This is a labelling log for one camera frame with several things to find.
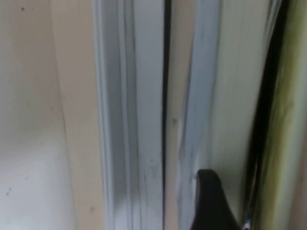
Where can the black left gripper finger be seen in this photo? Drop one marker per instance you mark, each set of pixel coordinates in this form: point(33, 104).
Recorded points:
point(211, 206)

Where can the yellow-green mechanical design book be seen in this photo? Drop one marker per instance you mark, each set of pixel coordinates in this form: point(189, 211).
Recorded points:
point(239, 72)

